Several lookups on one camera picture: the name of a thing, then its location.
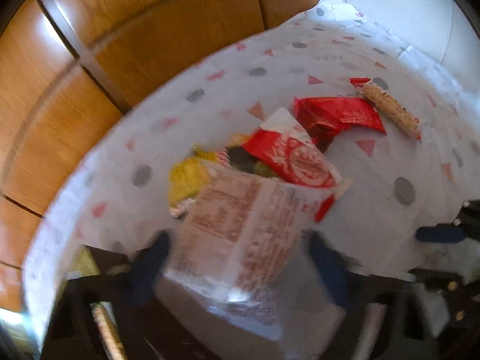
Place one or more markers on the yellow snack packet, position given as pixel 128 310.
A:
pixel 187 178

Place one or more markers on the red-white snack packet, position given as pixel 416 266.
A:
pixel 283 145

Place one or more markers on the sesame stick snack bar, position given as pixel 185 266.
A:
pixel 389 106

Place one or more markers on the large pink-white snack bag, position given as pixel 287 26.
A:
pixel 236 239

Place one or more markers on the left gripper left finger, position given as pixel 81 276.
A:
pixel 73 332

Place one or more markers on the wooden wall cabinet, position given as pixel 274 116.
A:
pixel 70 69

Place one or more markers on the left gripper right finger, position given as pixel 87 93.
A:
pixel 382 317

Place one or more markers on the red foil snack bag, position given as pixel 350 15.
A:
pixel 326 117

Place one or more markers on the gold tin box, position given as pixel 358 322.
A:
pixel 166 336

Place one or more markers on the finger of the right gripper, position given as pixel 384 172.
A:
pixel 442 233

